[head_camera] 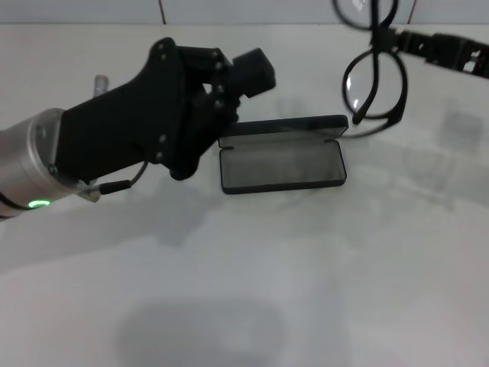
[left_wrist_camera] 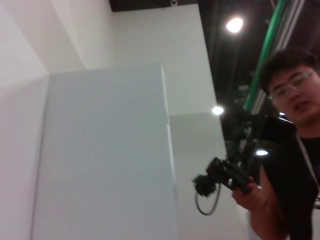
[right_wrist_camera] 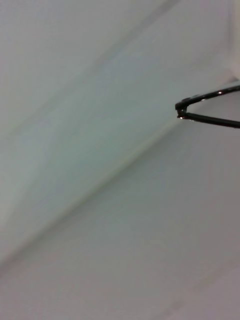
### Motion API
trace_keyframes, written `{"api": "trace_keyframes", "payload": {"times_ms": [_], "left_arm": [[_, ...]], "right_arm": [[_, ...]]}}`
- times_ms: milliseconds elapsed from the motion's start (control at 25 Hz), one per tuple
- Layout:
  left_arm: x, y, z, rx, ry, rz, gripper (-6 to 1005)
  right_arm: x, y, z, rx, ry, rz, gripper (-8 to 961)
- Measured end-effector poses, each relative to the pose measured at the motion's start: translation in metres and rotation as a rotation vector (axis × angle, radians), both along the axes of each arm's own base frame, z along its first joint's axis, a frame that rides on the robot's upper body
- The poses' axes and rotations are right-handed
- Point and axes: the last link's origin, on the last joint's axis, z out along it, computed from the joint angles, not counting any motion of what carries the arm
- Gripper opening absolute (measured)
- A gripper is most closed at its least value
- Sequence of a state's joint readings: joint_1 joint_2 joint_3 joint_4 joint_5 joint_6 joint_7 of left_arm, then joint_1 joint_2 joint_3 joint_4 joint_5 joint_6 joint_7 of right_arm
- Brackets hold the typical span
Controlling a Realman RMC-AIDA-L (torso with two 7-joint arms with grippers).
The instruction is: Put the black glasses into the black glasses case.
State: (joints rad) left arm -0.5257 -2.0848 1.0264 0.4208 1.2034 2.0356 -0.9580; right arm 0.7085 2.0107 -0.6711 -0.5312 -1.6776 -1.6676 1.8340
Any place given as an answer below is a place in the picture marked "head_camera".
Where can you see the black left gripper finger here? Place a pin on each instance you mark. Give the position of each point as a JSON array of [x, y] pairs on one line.
[[258, 86], [252, 65]]

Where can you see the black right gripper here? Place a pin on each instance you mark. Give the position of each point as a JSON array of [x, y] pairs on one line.
[[482, 59]]

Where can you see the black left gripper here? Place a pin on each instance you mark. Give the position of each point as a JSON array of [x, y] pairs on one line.
[[133, 126]]

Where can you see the black round glasses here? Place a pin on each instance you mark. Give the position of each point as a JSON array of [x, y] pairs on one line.
[[374, 74]]

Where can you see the black glasses case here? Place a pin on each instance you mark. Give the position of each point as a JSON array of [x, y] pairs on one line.
[[282, 168]]

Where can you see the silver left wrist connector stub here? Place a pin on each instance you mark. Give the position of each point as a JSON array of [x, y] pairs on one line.
[[101, 84]]

